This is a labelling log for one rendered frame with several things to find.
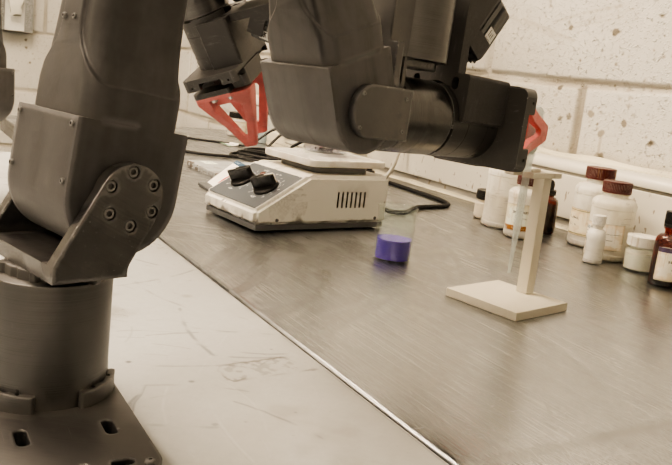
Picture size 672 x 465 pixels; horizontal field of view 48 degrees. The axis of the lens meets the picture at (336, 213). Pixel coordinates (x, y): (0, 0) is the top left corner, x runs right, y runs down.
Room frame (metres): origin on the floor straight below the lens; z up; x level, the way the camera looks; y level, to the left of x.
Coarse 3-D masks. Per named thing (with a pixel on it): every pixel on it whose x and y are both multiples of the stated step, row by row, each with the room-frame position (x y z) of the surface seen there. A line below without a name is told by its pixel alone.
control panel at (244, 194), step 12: (252, 168) 0.98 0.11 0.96; (264, 168) 0.97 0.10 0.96; (228, 180) 0.97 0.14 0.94; (288, 180) 0.91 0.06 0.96; (216, 192) 0.95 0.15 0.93; (228, 192) 0.94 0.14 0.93; (240, 192) 0.92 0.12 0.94; (252, 192) 0.91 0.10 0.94; (276, 192) 0.89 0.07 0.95; (252, 204) 0.88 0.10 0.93
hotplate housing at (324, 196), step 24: (288, 168) 0.96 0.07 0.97; (312, 168) 0.94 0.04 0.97; (336, 168) 0.96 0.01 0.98; (288, 192) 0.89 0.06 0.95; (312, 192) 0.91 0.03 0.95; (336, 192) 0.93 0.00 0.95; (360, 192) 0.96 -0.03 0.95; (384, 192) 0.98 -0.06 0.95; (240, 216) 0.89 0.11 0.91; (264, 216) 0.87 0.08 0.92; (288, 216) 0.89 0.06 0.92; (312, 216) 0.91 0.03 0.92; (336, 216) 0.94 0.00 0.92; (360, 216) 0.96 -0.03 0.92
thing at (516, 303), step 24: (528, 216) 0.71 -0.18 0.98; (528, 240) 0.71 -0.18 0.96; (528, 264) 0.70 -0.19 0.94; (456, 288) 0.69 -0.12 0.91; (480, 288) 0.70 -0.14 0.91; (504, 288) 0.71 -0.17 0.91; (528, 288) 0.70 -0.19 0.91; (504, 312) 0.64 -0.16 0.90; (528, 312) 0.65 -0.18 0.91; (552, 312) 0.67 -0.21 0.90
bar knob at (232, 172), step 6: (234, 168) 0.95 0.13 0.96; (240, 168) 0.95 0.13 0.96; (246, 168) 0.95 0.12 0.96; (228, 174) 0.96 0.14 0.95; (234, 174) 0.95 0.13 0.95; (240, 174) 0.95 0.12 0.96; (246, 174) 0.95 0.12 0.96; (252, 174) 0.95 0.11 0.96; (234, 180) 0.96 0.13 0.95; (240, 180) 0.95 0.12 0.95; (246, 180) 0.94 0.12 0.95
